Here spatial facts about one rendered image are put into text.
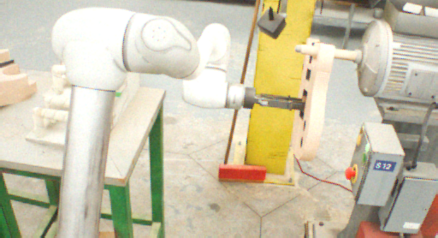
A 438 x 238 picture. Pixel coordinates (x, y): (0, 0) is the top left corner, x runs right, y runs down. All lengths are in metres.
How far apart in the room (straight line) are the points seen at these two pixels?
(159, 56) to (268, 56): 1.55
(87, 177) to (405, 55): 0.97
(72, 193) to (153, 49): 0.37
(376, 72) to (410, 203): 0.50
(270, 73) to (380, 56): 1.16
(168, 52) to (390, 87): 0.78
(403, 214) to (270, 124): 1.21
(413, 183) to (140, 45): 1.03
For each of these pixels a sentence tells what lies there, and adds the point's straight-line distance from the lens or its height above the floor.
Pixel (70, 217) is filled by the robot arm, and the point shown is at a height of 1.07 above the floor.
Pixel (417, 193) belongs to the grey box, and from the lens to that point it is 1.54.
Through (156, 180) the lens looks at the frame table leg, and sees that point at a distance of 1.94.
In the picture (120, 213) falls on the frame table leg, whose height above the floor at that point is 0.77.
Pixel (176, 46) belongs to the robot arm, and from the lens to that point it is 0.84.
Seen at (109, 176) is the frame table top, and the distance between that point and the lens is 1.29.
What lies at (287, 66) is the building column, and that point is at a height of 0.80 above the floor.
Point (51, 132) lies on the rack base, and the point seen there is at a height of 0.94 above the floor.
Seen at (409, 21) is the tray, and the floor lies 1.41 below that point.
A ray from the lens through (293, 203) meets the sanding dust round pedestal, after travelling 2.63.
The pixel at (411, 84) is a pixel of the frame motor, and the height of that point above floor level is 1.24.
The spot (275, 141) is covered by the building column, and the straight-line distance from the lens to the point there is 2.62.
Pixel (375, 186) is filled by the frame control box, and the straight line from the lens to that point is 1.27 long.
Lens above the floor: 1.75
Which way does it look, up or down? 31 degrees down
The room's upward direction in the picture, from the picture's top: 5 degrees clockwise
